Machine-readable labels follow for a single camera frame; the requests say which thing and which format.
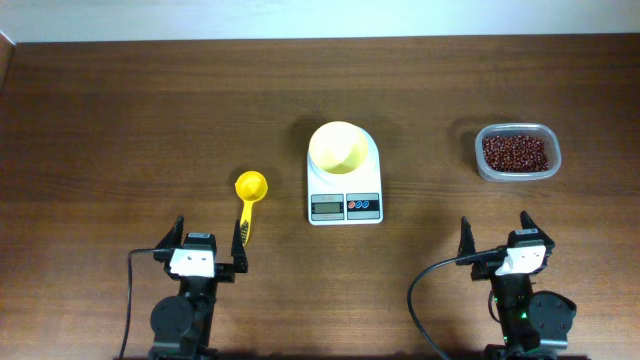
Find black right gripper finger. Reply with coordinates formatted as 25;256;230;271
457;216;477;258
520;210;538;230

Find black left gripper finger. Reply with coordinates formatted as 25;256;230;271
231;220;248;273
156;215;184;250

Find yellow plastic measuring scoop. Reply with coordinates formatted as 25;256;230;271
235;170;268;246

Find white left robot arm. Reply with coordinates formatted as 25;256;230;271
148;216;248;360

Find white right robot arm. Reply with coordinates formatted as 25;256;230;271
456;211;577;359

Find white digital kitchen scale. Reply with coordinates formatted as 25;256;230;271
307;127;384;226

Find yellow plastic bowl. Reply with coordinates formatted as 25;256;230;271
308;121;369;175

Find red adzuki beans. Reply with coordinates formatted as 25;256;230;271
481;135;549;173

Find clear plastic food container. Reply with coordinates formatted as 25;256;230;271
474;123;562;182

